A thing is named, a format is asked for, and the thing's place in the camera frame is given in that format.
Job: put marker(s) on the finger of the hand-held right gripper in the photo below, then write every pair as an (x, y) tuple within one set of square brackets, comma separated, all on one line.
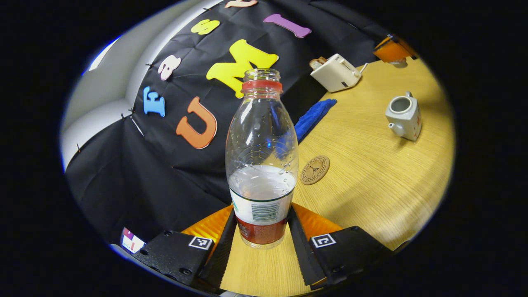
[(392, 50)]

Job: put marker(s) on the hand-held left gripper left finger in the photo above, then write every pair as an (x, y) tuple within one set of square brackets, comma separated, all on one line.
[(220, 251)]

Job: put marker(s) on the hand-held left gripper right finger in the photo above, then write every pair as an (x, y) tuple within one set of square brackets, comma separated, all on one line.
[(303, 251)]

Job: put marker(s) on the clear plastic water bottle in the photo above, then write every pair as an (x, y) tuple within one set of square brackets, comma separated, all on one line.
[(262, 206)]

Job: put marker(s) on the white ceramic teacup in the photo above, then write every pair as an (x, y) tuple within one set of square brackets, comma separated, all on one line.
[(408, 117)]

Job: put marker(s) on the round wooden coaster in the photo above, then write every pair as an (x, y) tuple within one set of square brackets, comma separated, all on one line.
[(314, 170)]

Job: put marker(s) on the white toaster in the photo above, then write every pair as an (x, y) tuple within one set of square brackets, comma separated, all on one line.
[(336, 74)]

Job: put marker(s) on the bread slice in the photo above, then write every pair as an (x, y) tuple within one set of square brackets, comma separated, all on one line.
[(317, 62)]

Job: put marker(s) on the blue towel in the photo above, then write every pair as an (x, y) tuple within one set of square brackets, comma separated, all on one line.
[(313, 117)]

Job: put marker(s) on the black backdrop cloth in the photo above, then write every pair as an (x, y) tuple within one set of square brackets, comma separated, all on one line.
[(136, 177)]

